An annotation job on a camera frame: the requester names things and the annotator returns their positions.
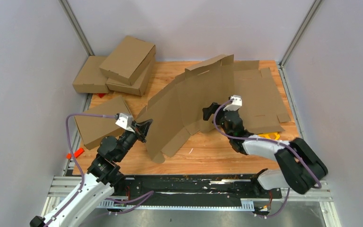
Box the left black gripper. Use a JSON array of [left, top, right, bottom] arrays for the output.
[[116, 118, 153, 162]]

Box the cardboard box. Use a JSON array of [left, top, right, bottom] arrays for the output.
[[106, 57, 156, 96], [99, 35, 156, 85], [137, 54, 234, 164], [72, 56, 109, 94], [75, 96, 130, 150]]

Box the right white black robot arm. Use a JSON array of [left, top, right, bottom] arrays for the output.
[[202, 96, 328, 198]]

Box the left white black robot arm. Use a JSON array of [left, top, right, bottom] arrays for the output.
[[30, 113, 153, 227]]

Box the flat cardboard sheet underneath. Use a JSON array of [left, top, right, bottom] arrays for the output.
[[233, 61, 291, 134]]

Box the orange plastic clip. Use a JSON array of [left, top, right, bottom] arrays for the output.
[[66, 148, 85, 159]]

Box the yellow triangle piece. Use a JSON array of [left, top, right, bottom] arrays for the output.
[[258, 132, 280, 140]]

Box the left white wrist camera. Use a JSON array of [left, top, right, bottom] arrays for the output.
[[115, 113, 134, 131]]

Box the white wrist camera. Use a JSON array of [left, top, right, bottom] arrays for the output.
[[115, 113, 134, 131], [223, 95, 242, 111]]

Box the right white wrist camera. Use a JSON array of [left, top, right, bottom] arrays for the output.
[[223, 95, 242, 111]]

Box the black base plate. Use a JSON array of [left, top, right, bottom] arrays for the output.
[[114, 174, 283, 204]]

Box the aluminium slotted rail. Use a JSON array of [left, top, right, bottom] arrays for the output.
[[45, 176, 255, 212]]

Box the left aluminium corner post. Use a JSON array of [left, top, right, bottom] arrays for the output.
[[59, 0, 95, 56]]

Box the aluminium corner post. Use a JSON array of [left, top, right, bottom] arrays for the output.
[[279, 0, 324, 68], [59, 0, 95, 56]]

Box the right aluminium corner post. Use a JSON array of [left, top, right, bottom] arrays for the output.
[[279, 0, 324, 68]]

